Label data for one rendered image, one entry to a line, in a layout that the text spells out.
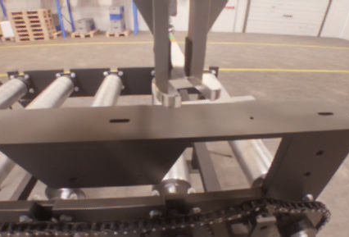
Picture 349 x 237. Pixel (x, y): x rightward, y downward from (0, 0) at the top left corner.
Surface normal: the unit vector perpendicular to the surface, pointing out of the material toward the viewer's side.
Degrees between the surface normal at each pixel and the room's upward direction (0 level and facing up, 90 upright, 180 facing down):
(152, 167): 90
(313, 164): 90
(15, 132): 0
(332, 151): 90
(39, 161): 90
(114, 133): 0
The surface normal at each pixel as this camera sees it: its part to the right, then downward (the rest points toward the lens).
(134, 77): 0.10, 0.54
